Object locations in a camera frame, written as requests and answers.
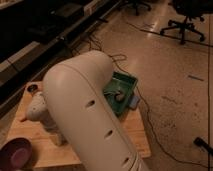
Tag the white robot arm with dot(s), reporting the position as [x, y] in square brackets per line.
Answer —
[72, 103]

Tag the purple bowl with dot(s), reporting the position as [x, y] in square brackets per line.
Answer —
[15, 154]

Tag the green tray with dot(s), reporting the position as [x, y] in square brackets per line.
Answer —
[120, 83]

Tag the round object in tray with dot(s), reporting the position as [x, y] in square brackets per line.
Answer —
[119, 97]

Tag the blue cloth by tray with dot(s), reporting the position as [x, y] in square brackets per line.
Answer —
[134, 102]

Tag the metal can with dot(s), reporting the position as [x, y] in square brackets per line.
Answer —
[33, 89]

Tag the black office chair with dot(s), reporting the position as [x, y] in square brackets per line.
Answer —
[135, 4]
[190, 9]

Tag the dark shelf unit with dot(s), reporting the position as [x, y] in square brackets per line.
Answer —
[33, 31]

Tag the black device on floor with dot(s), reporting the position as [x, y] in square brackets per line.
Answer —
[201, 143]

